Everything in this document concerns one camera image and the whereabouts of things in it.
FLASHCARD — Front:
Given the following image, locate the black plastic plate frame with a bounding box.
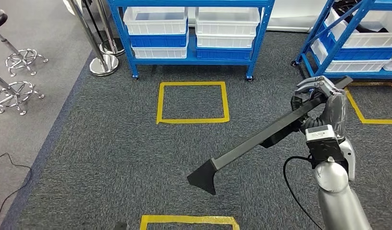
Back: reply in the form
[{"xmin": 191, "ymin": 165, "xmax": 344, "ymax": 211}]
[{"xmin": 187, "ymin": 75, "xmax": 354, "ymax": 196}]

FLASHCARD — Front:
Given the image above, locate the chrome stanchion post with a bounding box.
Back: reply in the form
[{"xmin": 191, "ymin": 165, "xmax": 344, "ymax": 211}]
[
  {"xmin": 93, "ymin": 0, "xmax": 125, "ymax": 57},
  {"xmin": 66, "ymin": 0, "xmax": 119, "ymax": 77}
]

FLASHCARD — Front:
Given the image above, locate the thin black floor cable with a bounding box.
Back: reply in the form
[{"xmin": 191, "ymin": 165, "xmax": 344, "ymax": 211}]
[{"xmin": 0, "ymin": 153, "xmax": 33, "ymax": 223}]

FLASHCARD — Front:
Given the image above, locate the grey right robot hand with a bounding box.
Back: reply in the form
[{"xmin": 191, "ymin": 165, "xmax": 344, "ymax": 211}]
[{"xmin": 290, "ymin": 75, "xmax": 348, "ymax": 140}]

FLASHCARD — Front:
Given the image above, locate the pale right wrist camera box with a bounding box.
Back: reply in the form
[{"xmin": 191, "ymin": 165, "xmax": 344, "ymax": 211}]
[{"xmin": 305, "ymin": 125, "xmax": 337, "ymax": 142}]

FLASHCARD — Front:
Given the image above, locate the yellow floor tape square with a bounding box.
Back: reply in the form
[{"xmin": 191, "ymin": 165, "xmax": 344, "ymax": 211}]
[
  {"xmin": 343, "ymin": 81, "xmax": 392, "ymax": 125},
  {"xmin": 156, "ymin": 81, "xmax": 231, "ymax": 125},
  {"xmin": 139, "ymin": 215, "xmax": 240, "ymax": 230}
]

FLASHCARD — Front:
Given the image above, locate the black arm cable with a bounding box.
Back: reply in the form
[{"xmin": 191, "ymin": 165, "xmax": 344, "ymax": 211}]
[{"xmin": 283, "ymin": 155, "xmax": 323, "ymax": 230}]

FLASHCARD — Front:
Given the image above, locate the blue metal shelf rack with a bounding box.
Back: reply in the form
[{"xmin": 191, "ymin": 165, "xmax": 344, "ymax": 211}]
[
  {"xmin": 106, "ymin": 0, "xmax": 276, "ymax": 82},
  {"xmin": 291, "ymin": 0, "xmax": 392, "ymax": 80}
]

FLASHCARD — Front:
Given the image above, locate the white car with red stripe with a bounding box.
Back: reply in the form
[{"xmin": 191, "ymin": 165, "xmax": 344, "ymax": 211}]
[{"xmin": 62, "ymin": 0, "xmax": 334, "ymax": 33}]

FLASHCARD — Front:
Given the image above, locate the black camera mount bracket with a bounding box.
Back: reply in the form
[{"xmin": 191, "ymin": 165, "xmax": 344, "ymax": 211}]
[{"xmin": 306, "ymin": 135, "xmax": 346, "ymax": 166}]

